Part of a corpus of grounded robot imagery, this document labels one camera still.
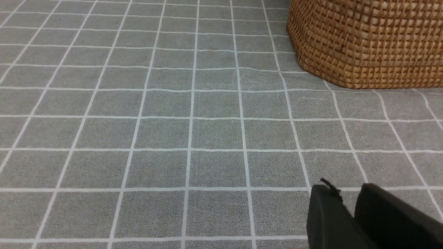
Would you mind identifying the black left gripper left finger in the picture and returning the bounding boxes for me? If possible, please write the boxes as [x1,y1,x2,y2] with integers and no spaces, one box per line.
[306,178,378,249]

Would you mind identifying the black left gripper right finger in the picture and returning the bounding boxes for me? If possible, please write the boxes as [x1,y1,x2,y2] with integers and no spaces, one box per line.
[354,183,443,249]

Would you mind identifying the woven rattan basket green lining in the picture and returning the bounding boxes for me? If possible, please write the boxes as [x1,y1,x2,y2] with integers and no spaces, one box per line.
[286,0,443,89]

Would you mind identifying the grey checkered tablecloth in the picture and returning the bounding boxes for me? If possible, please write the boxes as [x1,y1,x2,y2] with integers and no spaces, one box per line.
[1,0,442,249]

